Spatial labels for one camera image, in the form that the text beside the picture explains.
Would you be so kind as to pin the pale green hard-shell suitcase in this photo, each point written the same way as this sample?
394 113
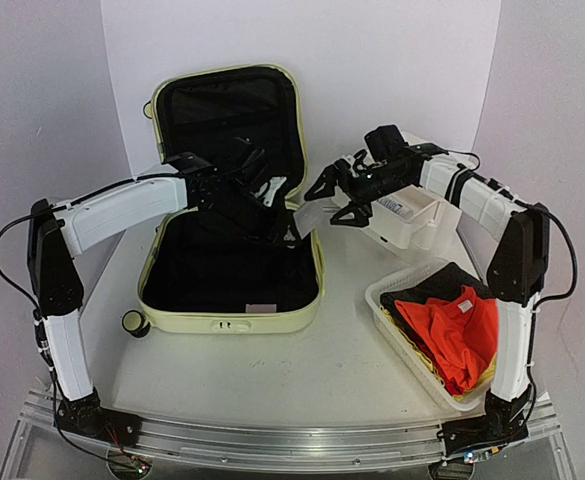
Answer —
201 272

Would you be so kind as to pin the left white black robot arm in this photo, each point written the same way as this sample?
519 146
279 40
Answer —
59 233

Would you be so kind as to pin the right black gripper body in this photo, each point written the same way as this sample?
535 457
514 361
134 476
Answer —
349 187

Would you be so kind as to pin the white perforated plastic basket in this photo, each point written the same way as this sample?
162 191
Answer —
408 346

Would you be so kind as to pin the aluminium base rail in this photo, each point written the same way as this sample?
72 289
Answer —
39 451

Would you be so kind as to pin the yellow garment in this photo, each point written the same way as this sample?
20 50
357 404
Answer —
410 340

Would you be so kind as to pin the white three-drawer storage cabinet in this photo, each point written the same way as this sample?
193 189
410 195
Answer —
420 231

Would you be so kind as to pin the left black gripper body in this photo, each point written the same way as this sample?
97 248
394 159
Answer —
236 208

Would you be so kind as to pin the white grey tube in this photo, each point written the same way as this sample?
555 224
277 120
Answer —
396 207

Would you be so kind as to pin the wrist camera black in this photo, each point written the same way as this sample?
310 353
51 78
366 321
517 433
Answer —
383 144
252 170

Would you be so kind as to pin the orange red garment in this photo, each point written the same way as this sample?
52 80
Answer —
461 334

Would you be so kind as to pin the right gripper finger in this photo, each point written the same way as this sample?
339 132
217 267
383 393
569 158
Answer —
334 176
354 214

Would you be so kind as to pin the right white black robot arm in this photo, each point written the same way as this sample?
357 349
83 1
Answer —
515 275

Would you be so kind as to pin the black garment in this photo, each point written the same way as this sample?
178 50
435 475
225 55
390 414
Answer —
446 284

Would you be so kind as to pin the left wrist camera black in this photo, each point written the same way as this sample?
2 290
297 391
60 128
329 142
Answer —
252 170

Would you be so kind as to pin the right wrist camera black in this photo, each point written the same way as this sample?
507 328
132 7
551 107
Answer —
383 144

